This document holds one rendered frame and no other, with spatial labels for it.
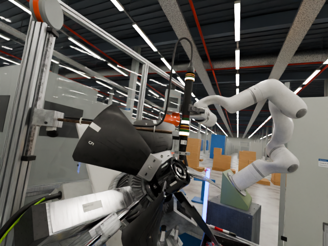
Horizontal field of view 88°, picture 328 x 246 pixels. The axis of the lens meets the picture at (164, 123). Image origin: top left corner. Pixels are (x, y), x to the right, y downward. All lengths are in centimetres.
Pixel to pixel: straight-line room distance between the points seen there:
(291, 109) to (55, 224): 105
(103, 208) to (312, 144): 226
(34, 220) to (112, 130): 29
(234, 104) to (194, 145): 788
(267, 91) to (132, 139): 73
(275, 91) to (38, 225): 105
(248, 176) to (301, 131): 126
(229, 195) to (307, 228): 135
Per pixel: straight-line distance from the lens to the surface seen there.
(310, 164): 247
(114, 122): 59
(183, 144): 75
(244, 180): 137
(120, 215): 57
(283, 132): 122
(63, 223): 54
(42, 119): 90
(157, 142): 79
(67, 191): 61
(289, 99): 107
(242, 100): 98
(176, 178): 62
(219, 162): 1003
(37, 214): 53
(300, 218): 256
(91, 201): 58
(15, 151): 96
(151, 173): 66
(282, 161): 130
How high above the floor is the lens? 133
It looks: 6 degrees up
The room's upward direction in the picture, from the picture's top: 7 degrees clockwise
